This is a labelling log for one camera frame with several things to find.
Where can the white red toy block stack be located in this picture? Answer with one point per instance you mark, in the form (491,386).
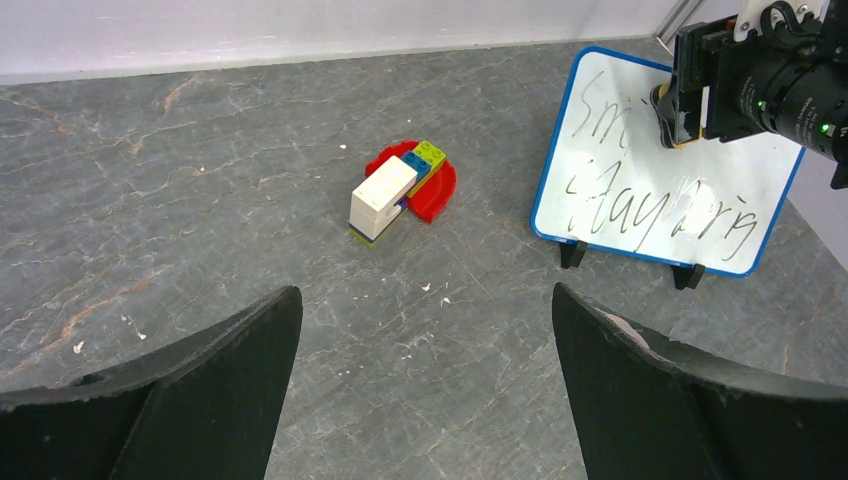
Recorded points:
(413,176)

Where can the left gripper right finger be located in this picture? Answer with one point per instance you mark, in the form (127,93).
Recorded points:
(649,407)

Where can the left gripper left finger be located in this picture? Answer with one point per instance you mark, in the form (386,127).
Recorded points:
(204,407)

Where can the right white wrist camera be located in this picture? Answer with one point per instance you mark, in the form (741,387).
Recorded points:
(755,16)

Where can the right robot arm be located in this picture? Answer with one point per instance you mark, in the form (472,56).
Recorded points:
(836,147)

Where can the blue framed whiteboard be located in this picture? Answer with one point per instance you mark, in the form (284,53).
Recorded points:
(609,182)

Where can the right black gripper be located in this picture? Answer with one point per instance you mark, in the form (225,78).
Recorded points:
(776,83)

